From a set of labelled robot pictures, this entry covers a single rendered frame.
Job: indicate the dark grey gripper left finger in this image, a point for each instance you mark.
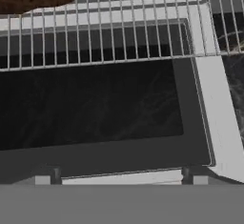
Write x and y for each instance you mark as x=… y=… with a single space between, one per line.
x=56 y=176

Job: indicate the white toaster oven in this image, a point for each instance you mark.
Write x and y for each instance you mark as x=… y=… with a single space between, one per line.
x=197 y=30

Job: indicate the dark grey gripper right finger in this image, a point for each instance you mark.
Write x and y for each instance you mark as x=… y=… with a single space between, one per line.
x=187 y=175

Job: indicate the dark glass toaster oven door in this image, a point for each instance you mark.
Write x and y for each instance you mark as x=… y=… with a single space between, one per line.
x=95 y=107

